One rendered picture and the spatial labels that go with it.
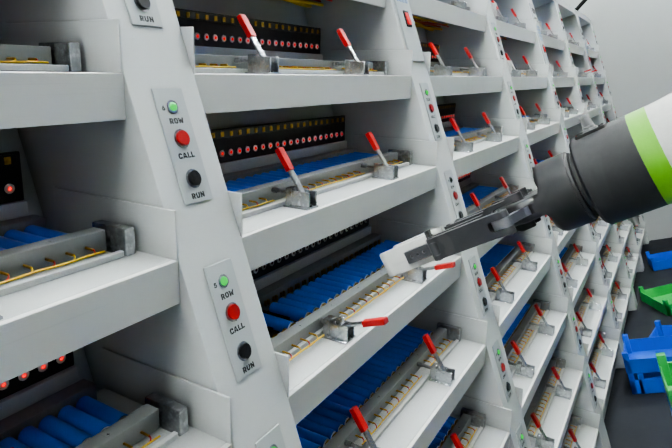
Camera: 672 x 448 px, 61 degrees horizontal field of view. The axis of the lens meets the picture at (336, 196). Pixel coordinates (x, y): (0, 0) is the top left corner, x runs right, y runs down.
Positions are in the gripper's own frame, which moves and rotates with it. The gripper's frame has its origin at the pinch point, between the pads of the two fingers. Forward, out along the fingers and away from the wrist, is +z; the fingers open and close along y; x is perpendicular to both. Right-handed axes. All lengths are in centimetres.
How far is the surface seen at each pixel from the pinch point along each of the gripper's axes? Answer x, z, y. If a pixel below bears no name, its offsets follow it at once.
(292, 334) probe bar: 3.7, 19.5, 3.5
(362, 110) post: -27, 21, -48
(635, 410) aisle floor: 96, 24, -152
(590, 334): 63, 25, -144
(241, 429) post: 8.1, 15.8, 20.5
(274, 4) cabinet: -53, 24, -37
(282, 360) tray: 4.5, 14.3, 12.7
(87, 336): -6.7, 14.6, 32.5
